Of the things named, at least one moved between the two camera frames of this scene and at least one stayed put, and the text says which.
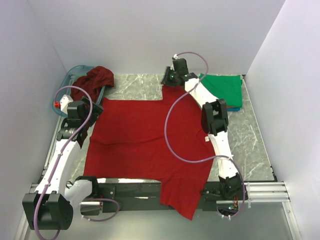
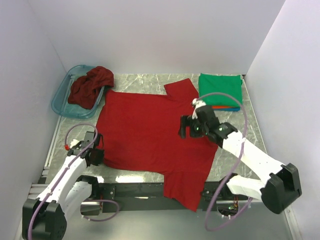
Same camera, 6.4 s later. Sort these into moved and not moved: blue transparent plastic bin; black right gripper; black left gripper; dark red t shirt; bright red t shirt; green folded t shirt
Moved: black left gripper; bright red t shirt; black right gripper
Not moved: dark red t shirt; blue transparent plastic bin; green folded t shirt
